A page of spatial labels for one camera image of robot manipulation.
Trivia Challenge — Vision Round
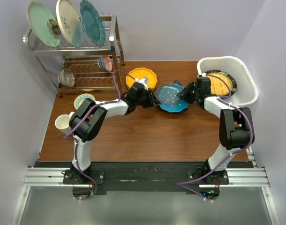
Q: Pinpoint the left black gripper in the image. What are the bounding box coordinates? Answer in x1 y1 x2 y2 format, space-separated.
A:
135 88 160 109

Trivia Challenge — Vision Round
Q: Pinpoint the bright blue dotted plate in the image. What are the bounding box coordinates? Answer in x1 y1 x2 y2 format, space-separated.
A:
156 83 188 113

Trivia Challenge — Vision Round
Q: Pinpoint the yellow woven pattern plate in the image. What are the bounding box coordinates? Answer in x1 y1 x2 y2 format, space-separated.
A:
207 72 233 96

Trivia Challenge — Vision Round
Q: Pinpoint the black rimmed cream plate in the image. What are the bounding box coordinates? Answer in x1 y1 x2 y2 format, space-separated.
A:
205 70 237 98

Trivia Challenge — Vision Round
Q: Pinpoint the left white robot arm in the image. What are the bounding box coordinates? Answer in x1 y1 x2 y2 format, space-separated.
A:
65 82 160 184

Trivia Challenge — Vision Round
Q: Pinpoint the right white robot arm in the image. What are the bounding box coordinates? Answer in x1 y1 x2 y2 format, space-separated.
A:
177 74 255 185

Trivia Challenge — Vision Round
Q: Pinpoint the white plastic bin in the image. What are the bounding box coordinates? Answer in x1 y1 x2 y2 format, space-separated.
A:
197 56 259 107

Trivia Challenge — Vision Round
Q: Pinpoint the dark blue scalloped plate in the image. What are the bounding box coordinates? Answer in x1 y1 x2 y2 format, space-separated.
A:
173 80 183 87

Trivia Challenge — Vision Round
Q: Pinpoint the orange dotted plate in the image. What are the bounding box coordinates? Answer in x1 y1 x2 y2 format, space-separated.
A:
128 67 158 89

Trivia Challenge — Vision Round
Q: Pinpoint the blue orange patterned bowl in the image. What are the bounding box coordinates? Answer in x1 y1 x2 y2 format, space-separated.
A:
98 55 113 72

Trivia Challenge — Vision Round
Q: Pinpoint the metal dish rack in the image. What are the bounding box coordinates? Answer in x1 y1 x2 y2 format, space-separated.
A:
23 15 125 97

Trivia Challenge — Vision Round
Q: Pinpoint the yellow blue patterned bowl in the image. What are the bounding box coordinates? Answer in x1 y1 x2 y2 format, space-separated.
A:
74 93 95 110

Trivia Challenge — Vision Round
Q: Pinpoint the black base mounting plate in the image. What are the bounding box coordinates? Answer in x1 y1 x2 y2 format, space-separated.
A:
63 161 230 196

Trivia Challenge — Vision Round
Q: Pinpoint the grey patterned bowl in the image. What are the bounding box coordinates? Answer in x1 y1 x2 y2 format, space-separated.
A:
57 68 75 88

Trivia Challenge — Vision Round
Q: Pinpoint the cream ceramic mug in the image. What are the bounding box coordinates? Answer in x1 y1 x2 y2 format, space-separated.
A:
54 112 74 135

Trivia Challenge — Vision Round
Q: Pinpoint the teal scalloped plate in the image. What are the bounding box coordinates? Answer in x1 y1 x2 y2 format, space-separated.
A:
80 0 105 46

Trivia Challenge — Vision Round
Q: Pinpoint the small light blue plate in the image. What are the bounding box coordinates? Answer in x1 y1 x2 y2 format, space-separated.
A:
72 21 83 47

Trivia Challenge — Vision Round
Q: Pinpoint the cream floral plate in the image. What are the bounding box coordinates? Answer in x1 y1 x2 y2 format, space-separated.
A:
56 0 81 45

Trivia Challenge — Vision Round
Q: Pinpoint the mint green flower plate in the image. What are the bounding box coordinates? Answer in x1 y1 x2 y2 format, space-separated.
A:
27 1 60 48

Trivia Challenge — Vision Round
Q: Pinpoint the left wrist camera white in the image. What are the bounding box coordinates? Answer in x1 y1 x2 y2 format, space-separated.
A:
134 77 149 90

